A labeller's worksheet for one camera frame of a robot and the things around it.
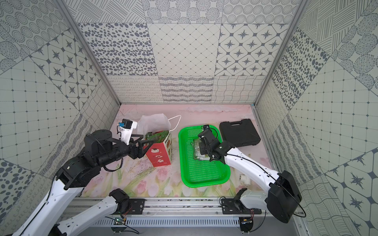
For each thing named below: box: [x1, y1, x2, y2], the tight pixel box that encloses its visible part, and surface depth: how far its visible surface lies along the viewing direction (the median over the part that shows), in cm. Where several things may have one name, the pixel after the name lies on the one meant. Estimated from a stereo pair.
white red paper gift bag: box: [137, 113, 173, 168], surface depth 86 cm
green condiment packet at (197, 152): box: [193, 138, 211, 161], surface depth 90 cm
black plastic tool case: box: [219, 118, 261, 148], surface depth 103 cm
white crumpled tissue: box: [239, 173, 251, 186], surface depth 82 cm
